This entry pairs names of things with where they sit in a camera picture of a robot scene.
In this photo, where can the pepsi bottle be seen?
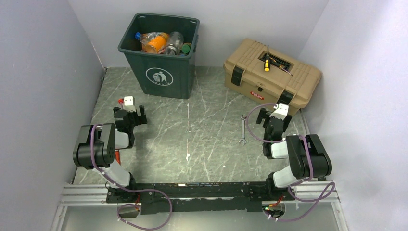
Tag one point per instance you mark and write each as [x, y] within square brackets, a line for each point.
[147, 37]

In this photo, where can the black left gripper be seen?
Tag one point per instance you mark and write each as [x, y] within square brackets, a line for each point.
[140, 119]

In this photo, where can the yellow handled screwdriver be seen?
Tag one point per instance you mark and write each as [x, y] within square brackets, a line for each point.
[267, 61]

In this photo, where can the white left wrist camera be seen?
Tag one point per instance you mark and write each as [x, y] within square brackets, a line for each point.
[127, 103]

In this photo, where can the silver open end wrench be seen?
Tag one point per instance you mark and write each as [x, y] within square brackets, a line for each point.
[242, 139]

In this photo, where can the clear bottle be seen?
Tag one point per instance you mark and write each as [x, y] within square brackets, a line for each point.
[174, 44]

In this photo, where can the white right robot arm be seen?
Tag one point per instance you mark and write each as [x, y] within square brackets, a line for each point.
[306, 154]

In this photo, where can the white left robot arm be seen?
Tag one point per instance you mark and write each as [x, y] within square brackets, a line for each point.
[96, 146]

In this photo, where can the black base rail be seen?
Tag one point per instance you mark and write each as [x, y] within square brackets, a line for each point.
[250, 196]

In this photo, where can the red handled adjustable wrench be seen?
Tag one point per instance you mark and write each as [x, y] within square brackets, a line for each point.
[117, 157]

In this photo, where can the tan plastic toolbox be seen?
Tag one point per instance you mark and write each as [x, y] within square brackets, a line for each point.
[245, 75]

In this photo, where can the orange bottle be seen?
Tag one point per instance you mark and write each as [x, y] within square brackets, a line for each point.
[157, 43]

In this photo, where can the dark green trash bin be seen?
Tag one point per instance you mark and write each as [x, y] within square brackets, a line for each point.
[162, 75]

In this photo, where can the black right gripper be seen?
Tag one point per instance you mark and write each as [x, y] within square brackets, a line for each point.
[263, 114]

